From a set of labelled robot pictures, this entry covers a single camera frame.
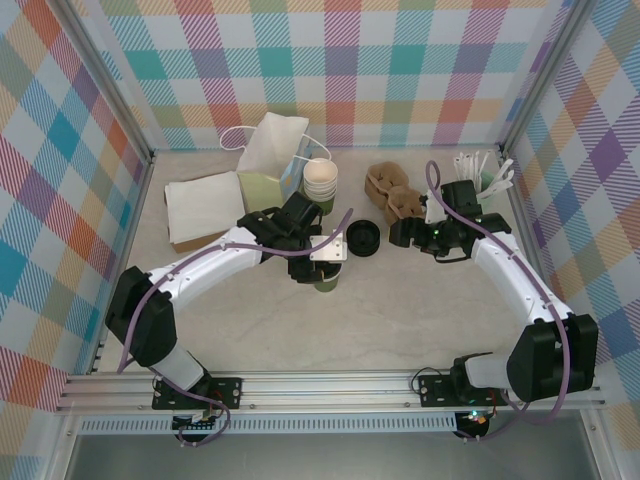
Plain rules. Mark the green paper coffee cup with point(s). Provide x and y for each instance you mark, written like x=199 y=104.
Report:
x=330 y=286

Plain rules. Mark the printed paper gift bag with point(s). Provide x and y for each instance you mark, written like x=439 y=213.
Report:
x=270 y=145

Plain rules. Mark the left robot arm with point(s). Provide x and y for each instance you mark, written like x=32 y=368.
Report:
x=210 y=265

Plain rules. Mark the green stirrer holder cup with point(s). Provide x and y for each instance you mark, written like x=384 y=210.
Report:
x=487 y=192

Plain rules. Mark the stack of paper cups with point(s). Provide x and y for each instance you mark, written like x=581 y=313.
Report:
x=320 y=175

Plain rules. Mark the stack of black lids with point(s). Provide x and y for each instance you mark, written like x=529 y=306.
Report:
x=363 y=237

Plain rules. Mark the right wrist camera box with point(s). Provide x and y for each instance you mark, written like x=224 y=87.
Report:
x=434 y=210

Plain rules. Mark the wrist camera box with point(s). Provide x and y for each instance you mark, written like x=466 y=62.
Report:
x=434 y=210
x=330 y=249

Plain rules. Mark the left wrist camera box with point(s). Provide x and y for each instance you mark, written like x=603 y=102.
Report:
x=330 y=249

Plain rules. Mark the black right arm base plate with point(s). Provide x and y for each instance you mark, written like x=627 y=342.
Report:
x=435 y=390

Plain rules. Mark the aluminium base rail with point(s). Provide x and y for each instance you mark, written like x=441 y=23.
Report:
x=325 y=392

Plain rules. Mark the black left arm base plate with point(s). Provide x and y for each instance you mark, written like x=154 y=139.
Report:
x=227 y=392

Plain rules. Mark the aluminium frame post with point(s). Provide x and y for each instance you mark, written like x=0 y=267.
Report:
x=107 y=75
x=540 y=75

